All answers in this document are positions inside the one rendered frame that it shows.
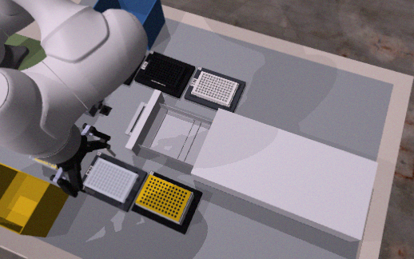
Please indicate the black multiwell plate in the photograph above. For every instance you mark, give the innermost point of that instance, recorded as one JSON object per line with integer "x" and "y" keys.
{"x": 164, "y": 72}

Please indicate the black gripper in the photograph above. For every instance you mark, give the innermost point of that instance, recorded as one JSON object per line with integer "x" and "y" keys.
{"x": 73, "y": 166}

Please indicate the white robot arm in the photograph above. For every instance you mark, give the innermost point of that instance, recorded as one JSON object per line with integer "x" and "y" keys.
{"x": 92, "y": 53}

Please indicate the grey bench mat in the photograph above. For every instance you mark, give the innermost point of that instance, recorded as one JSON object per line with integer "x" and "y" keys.
{"x": 335, "y": 107}

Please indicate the yellow waste bin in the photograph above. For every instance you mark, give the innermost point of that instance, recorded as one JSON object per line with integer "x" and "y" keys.
{"x": 24, "y": 208}

